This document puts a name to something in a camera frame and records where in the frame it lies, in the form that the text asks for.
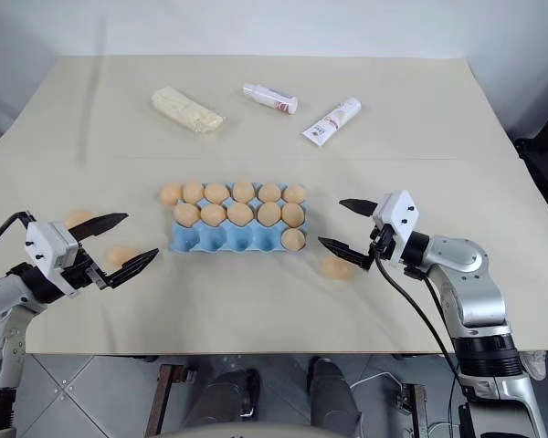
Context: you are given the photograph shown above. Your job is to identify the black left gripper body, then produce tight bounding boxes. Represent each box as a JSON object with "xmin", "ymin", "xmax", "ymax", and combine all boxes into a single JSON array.
[{"xmin": 61, "ymin": 245, "xmax": 113, "ymax": 291}]

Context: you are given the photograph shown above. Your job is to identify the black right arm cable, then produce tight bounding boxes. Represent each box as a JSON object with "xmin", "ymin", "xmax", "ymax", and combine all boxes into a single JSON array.
[
  {"xmin": 372, "ymin": 255, "xmax": 467, "ymax": 402},
  {"xmin": 404, "ymin": 267, "xmax": 454, "ymax": 341}
]

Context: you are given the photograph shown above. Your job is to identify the dark grey rounded shape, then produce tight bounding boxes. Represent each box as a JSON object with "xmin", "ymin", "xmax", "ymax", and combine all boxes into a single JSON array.
[
  {"xmin": 195, "ymin": 367, "xmax": 261, "ymax": 430},
  {"xmin": 308, "ymin": 358, "xmax": 364, "ymax": 433}
]

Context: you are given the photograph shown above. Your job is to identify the white plastic bottle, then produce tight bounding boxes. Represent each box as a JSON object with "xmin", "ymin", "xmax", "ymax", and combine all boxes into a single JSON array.
[{"xmin": 242, "ymin": 82, "xmax": 300, "ymax": 116}]

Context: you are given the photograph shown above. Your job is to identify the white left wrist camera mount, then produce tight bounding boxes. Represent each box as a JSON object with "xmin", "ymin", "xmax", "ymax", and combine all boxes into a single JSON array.
[{"xmin": 25, "ymin": 220, "xmax": 79, "ymax": 297}]

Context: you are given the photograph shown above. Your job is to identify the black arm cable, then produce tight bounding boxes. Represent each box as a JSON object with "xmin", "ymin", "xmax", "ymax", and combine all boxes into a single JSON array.
[
  {"xmin": 372, "ymin": 255, "xmax": 467, "ymax": 402},
  {"xmin": 404, "ymin": 267, "xmax": 454, "ymax": 341},
  {"xmin": 0, "ymin": 210, "xmax": 34, "ymax": 268}
]

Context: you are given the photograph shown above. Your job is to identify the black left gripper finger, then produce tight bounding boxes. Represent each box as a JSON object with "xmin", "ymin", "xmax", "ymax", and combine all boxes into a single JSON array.
[
  {"xmin": 67, "ymin": 212, "xmax": 130, "ymax": 242},
  {"xmin": 94, "ymin": 248, "xmax": 160, "ymax": 290}
]

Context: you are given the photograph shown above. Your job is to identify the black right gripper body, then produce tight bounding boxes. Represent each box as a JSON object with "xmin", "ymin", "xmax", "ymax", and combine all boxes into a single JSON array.
[{"xmin": 368, "ymin": 222, "xmax": 396, "ymax": 271}]

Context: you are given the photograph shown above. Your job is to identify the white crumpled cloth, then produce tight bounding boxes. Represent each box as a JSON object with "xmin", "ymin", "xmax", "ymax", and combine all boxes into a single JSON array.
[{"xmin": 520, "ymin": 349, "xmax": 548, "ymax": 381}]

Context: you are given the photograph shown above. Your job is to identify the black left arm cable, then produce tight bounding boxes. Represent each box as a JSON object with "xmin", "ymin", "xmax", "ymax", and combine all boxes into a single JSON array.
[{"xmin": 0, "ymin": 210, "xmax": 34, "ymax": 268}]

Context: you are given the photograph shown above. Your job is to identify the brown egg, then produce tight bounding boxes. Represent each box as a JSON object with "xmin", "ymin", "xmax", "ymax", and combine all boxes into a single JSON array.
[
  {"xmin": 321, "ymin": 255, "xmax": 355, "ymax": 280},
  {"xmin": 258, "ymin": 182, "xmax": 282, "ymax": 203},
  {"xmin": 231, "ymin": 180, "xmax": 256, "ymax": 204},
  {"xmin": 63, "ymin": 209, "xmax": 95, "ymax": 230},
  {"xmin": 204, "ymin": 182, "xmax": 231, "ymax": 205},
  {"xmin": 227, "ymin": 202, "xmax": 254, "ymax": 228},
  {"xmin": 281, "ymin": 184, "xmax": 308, "ymax": 205},
  {"xmin": 280, "ymin": 228, "xmax": 306, "ymax": 252},
  {"xmin": 200, "ymin": 203, "xmax": 227, "ymax": 227},
  {"xmin": 174, "ymin": 203, "xmax": 201, "ymax": 228},
  {"xmin": 280, "ymin": 203, "xmax": 306, "ymax": 229},
  {"xmin": 182, "ymin": 181, "xmax": 206, "ymax": 204},
  {"xmin": 158, "ymin": 182, "xmax": 184, "ymax": 205},
  {"xmin": 257, "ymin": 201, "xmax": 282, "ymax": 227},
  {"xmin": 106, "ymin": 245, "xmax": 141, "ymax": 269}
]

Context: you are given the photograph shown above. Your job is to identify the white squeeze tube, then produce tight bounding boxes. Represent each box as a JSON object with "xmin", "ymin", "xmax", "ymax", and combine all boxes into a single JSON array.
[{"xmin": 300, "ymin": 96, "xmax": 363, "ymax": 148}]

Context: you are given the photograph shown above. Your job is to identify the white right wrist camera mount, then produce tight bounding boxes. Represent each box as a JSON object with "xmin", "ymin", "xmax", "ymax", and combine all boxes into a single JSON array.
[{"xmin": 373, "ymin": 190, "xmax": 424, "ymax": 265}]

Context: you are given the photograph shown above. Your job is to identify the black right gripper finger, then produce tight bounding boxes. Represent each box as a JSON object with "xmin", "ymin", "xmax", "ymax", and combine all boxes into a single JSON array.
[
  {"xmin": 339, "ymin": 198, "xmax": 376, "ymax": 218},
  {"xmin": 318, "ymin": 236, "xmax": 374, "ymax": 274}
]

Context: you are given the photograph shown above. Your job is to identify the blue egg tray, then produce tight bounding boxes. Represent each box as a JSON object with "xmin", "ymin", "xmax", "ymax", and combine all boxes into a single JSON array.
[{"xmin": 167, "ymin": 182, "xmax": 308, "ymax": 254}]

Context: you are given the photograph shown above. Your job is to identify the rusty brown table leg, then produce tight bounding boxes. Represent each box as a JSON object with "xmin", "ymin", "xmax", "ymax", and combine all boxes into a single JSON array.
[
  {"xmin": 145, "ymin": 363, "xmax": 197, "ymax": 437},
  {"xmin": 395, "ymin": 382, "xmax": 430, "ymax": 438}
]

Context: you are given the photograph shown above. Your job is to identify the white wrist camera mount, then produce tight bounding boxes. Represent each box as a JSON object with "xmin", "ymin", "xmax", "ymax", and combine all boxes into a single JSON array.
[
  {"xmin": 25, "ymin": 220, "xmax": 79, "ymax": 297},
  {"xmin": 373, "ymin": 190, "xmax": 424, "ymax": 265}
]

